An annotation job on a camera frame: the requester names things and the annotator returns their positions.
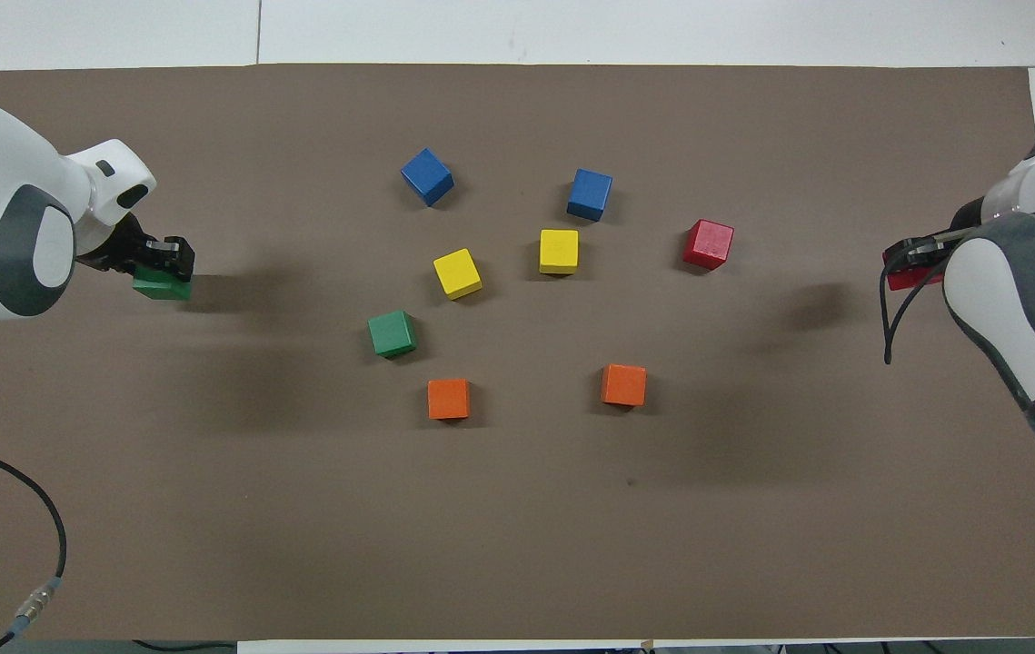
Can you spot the blue wooden cube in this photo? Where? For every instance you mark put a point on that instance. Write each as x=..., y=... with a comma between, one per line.
x=427, y=176
x=590, y=193

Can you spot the green wooden cube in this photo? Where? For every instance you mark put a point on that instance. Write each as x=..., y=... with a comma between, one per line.
x=163, y=287
x=392, y=333

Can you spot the yellow wooden cube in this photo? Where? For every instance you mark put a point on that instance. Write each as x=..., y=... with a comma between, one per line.
x=559, y=251
x=457, y=273

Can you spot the orange wooden cube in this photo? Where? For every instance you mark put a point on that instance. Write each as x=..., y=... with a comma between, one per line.
x=623, y=384
x=449, y=399

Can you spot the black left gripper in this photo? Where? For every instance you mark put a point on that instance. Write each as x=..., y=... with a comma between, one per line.
x=117, y=250

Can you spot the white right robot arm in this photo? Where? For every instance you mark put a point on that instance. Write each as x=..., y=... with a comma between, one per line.
x=1026, y=300

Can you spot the brown paper table mat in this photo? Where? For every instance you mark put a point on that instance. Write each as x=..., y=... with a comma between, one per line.
x=299, y=545

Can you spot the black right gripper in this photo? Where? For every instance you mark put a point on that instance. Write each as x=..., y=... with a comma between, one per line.
x=967, y=216

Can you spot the red wooden cube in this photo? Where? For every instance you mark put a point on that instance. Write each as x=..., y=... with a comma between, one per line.
x=908, y=280
x=709, y=243

